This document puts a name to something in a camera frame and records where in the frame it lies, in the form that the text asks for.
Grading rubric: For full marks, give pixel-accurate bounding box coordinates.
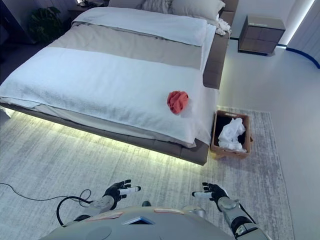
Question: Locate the brown laundry basket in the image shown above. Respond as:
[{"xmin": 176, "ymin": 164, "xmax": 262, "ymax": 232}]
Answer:
[{"xmin": 210, "ymin": 109, "xmax": 254, "ymax": 161}]

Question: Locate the black floor cable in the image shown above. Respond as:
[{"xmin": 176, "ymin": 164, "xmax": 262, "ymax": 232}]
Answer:
[{"xmin": 0, "ymin": 182, "xmax": 92, "ymax": 204}]

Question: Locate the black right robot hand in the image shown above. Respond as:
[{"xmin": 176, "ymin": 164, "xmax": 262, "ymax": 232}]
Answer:
[{"xmin": 191, "ymin": 182, "xmax": 229, "ymax": 204}]

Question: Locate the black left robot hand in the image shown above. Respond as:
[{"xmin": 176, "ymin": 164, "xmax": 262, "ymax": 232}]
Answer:
[{"xmin": 103, "ymin": 178, "xmax": 142, "ymax": 204}]

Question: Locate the beige bed runner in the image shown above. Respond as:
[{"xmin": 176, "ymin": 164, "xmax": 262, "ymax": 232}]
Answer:
[{"xmin": 46, "ymin": 24, "xmax": 203, "ymax": 71}]

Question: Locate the crumpled cream cloth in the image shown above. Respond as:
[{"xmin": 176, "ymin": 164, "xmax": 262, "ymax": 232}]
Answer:
[{"xmin": 215, "ymin": 17, "xmax": 232, "ymax": 36}]

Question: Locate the green potted plant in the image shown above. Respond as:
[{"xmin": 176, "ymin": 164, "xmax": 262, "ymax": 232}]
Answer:
[{"xmin": 26, "ymin": 6, "xmax": 63, "ymax": 43}]

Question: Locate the silver robot torso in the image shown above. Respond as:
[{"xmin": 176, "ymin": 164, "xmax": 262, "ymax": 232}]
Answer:
[{"xmin": 44, "ymin": 200, "xmax": 237, "ymax": 240}]

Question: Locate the large bed with brown frame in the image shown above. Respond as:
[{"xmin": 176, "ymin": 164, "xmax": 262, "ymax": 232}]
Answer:
[{"xmin": 0, "ymin": 0, "xmax": 240, "ymax": 166}]

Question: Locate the white duvet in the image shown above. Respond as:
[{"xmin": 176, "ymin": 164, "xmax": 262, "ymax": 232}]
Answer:
[{"xmin": 0, "ymin": 6, "xmax": 221, "ymax": 148}]

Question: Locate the crumpled red garment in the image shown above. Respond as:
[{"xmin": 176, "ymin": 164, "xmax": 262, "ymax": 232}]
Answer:
[{"xmin": 167, "ymin": 90, "xmax": 190, "ymax": 115}]

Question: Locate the dark bedside table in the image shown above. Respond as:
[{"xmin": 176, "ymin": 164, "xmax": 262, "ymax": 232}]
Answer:
[{"xmin": 67, "ymin": 4, "xmax": 94, "ymax": 19}]

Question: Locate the patterned grey pillow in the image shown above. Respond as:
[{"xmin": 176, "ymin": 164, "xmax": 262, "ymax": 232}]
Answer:
[{"xmin": 137, "ymin": 0, "xmax": 175, "ymax": 14}]

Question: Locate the grey patterned rug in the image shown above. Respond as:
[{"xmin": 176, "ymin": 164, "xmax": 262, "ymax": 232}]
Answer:
[{"xmin": 0, "ymin": 107, "xmax": 296, "ymax": 240}]

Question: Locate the blue floor strip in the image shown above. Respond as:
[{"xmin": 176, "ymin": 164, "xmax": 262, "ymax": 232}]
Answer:
[{"xmin": 276, "ymin": 43, "xmax": 320, "ymax": 70}]

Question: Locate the crumpled white garment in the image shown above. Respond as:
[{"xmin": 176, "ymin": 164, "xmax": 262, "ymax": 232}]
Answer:
[{"xmin": 218, "ymin": 117, "xmax": 248, "ymax": 153}]

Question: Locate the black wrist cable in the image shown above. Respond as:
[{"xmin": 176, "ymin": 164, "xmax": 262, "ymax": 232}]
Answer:
[{"xmin": 56, "ymin": 188, "xmax": 92, "ymax": 228}]

